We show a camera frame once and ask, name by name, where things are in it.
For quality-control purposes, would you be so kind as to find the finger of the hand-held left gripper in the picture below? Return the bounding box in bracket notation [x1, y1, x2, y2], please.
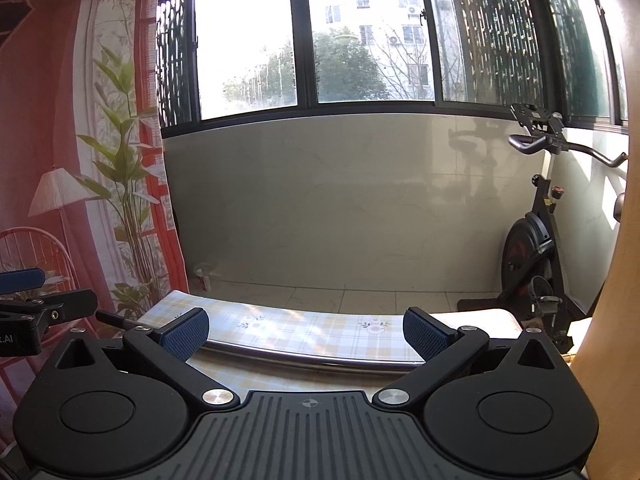
[0, 268, 47, 294]
[0, 288, 99, 334]

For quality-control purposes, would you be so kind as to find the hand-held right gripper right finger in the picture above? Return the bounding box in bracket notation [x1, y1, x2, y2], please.
[373, 305, 560, 411]

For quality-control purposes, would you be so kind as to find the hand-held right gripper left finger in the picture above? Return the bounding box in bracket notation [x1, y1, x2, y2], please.
[54, 307, 241, 411]

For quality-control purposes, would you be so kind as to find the long metal pole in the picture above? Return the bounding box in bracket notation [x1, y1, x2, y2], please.
[95, 310, 427, 374]

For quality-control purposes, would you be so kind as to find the checkered floral tablecloth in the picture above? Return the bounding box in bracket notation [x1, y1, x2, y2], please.
[137, 290, 519, 397]

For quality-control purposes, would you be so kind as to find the black exercise bike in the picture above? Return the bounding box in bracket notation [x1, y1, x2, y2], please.
[457, 102, 629, 354]

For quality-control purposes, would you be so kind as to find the black framed window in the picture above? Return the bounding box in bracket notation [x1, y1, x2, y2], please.
[155, 0, 629, 139]

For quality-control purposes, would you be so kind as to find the printed wall cloth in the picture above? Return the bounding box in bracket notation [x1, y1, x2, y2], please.
[0, 0, 191, 461]

